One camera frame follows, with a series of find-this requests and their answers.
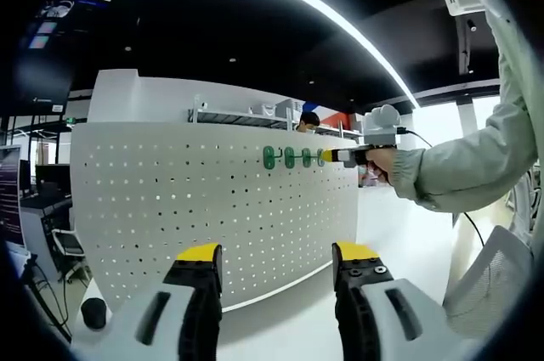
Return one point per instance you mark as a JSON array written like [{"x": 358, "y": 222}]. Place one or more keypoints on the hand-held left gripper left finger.
[{"x": 166, "y": 318}]

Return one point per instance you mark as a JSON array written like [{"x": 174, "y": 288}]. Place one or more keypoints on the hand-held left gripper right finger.
[{"x": 382, "y": 318}]

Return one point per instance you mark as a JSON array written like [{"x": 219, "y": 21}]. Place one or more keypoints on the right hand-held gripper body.
[{"x": 382, "y": 129}]

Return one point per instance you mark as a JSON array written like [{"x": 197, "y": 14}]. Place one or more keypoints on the green hook assembly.
[
  {"x": 307, "y": 157},
  {"x": 319, "y": 157},
  {"x": 290, "y": 158},
  {"x": 268, "y": 158}
]

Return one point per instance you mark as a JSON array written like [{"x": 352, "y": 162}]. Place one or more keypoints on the white perforated mounting plate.
[{"x": 191, "y": 216}]

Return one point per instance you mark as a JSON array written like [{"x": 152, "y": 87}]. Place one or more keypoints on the person's right hand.
[{"x": 384, "y": 163}]

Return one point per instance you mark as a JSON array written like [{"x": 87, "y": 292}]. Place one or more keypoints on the black round object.
[{"x": 93, "y": 313}]

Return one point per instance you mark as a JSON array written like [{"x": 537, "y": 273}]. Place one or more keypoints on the metal shelf rack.
[{"x": 242, "y": 116}]

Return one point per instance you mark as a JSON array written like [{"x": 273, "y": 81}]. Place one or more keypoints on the white office chair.
[{"x": 68, "y": 246}]

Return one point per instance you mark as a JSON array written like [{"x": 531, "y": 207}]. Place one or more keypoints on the white laptop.
[{"x": 10, "y": 195}]

